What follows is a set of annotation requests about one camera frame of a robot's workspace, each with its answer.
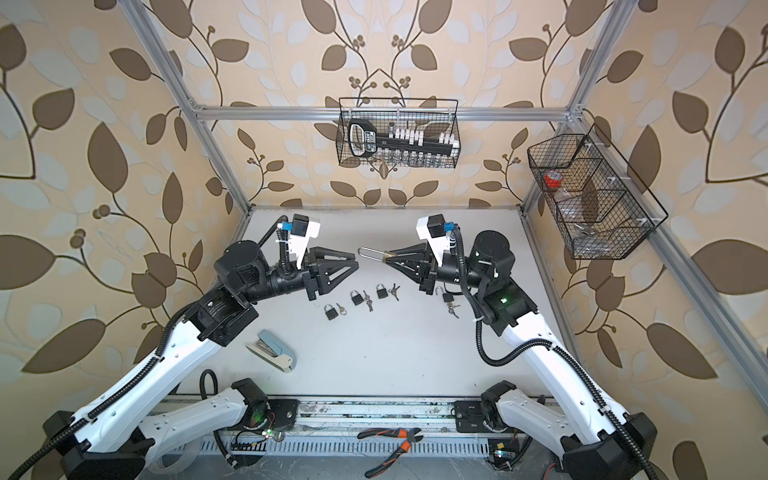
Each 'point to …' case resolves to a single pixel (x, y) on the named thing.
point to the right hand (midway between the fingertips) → (390, 260)
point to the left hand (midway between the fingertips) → (356, 263)
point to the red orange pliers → (407, 435)
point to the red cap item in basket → (553, 178)
